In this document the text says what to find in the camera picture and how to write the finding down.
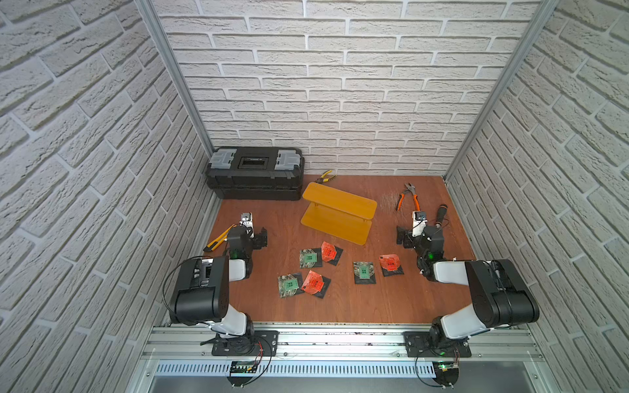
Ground green circuit board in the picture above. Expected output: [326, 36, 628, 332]
[229, 360, 258, 377]
[433, 361, 459, 376]

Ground green tea bag centre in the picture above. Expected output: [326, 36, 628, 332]
[299, 248, 323, 269]

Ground yellow utility knife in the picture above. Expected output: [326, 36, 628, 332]
[203, 224, 236, 253]

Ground aluminium front rail frame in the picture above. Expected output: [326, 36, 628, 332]
[140, 323, 545, 362]

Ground orange handled pliers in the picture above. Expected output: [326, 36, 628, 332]
[395, 182, 422, 215]

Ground green tea bag right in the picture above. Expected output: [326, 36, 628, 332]
[353, 261, 376, 285]

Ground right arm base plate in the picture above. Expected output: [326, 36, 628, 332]
[402, 332, 472, 358]

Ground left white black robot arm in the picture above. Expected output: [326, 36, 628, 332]
[165, 225, 268, 340]

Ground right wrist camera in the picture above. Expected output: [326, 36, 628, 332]
[411, 211, 428, 237]

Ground black orange screwdriver handle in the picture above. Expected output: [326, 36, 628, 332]
[435, 204, 448, 227]

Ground yellow handled pliers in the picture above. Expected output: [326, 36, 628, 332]
[315, 170, 336, 184]

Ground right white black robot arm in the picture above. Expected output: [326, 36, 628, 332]
[396, 226, 540, 357]

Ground left green circuit board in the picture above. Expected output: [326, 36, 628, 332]
[229, 360, 258, 377]

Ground right green circuit board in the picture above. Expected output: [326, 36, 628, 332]
[433, 361, 459, 376]

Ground green tea bag front left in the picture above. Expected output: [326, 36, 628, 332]
[278, 273, 305, 299]

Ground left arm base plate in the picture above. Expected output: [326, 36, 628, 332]
[211, 330, 279, 357]

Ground yellow two-tier wooden shelf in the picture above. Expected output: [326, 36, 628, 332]
[301, 183, 378, 246]

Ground green tea bag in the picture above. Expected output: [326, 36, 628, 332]
[278, 273, 305, 299]
[299, 248, 323, 269]
[353, 261, 376, 285]

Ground black plastic toolbox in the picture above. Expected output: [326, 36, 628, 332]
[205, 147, 305, 201]

